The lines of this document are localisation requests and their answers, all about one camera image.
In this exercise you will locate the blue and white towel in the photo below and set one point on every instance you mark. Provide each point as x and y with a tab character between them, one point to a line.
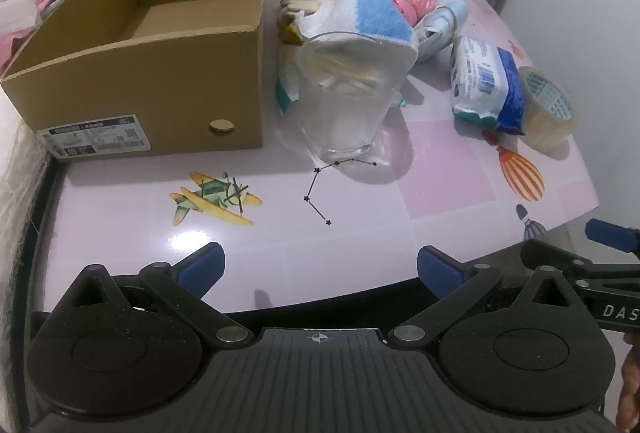
370	15

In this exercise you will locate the brown cardboard box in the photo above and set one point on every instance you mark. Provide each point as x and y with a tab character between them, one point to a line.
150	83

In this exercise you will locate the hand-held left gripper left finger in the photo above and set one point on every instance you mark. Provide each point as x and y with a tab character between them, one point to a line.
202	265

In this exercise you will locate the light blue cloth roll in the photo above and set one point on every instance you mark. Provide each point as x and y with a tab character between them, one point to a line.
445	20

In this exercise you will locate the orange striped white cloth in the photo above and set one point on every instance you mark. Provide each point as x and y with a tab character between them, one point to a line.
312	23

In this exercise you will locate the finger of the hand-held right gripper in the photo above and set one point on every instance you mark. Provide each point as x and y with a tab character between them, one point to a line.
555	258
610	233

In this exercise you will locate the clear packing tape roll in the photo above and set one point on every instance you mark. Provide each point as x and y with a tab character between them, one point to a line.
542	123

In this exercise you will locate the person's right hand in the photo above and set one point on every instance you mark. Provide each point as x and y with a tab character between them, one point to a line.
632	388

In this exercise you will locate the clear glass cup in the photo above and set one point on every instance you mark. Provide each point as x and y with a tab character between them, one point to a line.
345	123

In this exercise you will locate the blue and white tissue pack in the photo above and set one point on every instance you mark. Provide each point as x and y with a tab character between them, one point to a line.
480	83

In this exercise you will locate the pink plastic-wrapped roll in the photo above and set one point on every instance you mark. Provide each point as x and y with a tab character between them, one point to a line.
415	0

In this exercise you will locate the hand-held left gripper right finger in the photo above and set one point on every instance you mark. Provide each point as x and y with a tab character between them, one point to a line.
440	270

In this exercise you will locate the tan round puff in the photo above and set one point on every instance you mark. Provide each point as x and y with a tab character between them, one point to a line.
300	5

